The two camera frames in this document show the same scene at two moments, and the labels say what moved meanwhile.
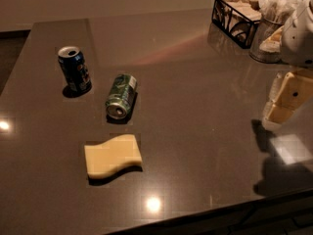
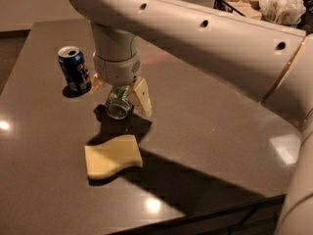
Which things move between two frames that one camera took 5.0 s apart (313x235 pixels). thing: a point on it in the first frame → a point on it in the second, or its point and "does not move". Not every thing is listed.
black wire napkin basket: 236,14 does not move
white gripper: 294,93 → 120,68
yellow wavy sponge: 105,160 does not move
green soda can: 121,96 does not move
